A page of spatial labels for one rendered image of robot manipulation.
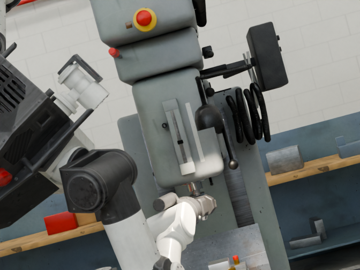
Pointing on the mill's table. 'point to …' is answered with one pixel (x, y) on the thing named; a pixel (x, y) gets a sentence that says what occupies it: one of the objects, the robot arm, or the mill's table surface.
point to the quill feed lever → (227, 146)
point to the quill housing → (170, 91)
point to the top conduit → (200, 12)
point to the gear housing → (159, 55)
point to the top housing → (168, 14)
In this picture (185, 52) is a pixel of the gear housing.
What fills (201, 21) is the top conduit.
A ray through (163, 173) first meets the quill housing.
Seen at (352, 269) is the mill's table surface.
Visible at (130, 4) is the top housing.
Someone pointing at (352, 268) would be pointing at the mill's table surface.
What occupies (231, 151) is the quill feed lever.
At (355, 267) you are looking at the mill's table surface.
